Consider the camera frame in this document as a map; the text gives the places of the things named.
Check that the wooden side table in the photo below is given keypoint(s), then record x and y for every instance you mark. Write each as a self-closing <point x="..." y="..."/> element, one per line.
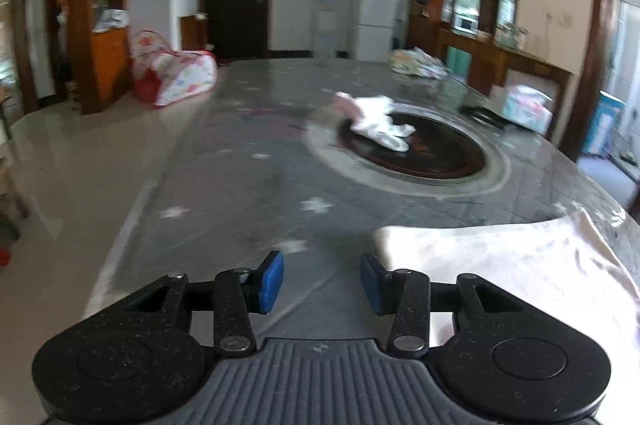
<point x="525" y="60"/>

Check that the narrow wooden shelf cabinet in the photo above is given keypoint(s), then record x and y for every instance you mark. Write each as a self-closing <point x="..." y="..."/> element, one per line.
<point x="107" y="65"/>

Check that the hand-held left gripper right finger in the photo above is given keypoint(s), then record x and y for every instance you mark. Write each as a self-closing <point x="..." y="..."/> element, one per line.
<point x="372" y="282"/>

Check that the tissue pack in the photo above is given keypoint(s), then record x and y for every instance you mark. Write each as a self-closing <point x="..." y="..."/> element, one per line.
<point x="525" y="107"/>

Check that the patterned cloth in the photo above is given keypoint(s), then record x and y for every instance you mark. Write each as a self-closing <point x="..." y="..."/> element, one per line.
<point x="415" y="62"/>

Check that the white garment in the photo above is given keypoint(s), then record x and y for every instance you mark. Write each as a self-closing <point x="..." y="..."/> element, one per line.
<point x="525" y="265"/>

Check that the white water dispenser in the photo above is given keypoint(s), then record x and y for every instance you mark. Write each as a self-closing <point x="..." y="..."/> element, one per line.
<point x="326" y="35"/>

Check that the round black table hotplate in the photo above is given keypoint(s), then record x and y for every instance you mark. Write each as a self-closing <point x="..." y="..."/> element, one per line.
<point x="440" y="160"/>

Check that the white refrigerator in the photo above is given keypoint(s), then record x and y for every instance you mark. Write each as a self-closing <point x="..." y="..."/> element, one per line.
<point x="372" y="15"/>

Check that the white plastic bag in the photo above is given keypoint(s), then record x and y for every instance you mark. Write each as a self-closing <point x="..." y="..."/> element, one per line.
<point x="112" y="20"/>

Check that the dark wooden door frame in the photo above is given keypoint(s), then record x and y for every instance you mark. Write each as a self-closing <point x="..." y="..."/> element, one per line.
<point x="597" y="30"/>

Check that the small wooden cabinet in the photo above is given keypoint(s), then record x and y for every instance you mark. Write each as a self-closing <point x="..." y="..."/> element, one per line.
<point x="192" y="32"/>

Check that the brown interior door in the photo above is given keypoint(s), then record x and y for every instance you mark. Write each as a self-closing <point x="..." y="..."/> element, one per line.
<point x="25" y="45"/>

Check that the small white clothes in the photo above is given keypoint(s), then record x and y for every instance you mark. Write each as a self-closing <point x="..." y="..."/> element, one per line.
<point x="375" y="120"/>

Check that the red plastic basin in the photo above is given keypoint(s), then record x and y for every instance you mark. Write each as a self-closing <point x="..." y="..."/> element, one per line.
<point x="146" y="90"/>

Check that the light blue carton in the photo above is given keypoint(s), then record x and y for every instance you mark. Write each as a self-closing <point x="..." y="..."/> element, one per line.
<point x="606" y="122"/>

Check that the glass jar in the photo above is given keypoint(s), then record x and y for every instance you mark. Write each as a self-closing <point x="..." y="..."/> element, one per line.
<point x="521" y="37"/>
<point x="507" y="36"/>

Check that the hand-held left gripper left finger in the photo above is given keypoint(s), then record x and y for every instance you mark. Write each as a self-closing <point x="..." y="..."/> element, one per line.
<point x="270" y="282"/>

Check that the pink play tent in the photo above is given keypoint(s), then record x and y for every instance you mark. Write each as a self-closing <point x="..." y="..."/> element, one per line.
<point x="185" y="75"/>

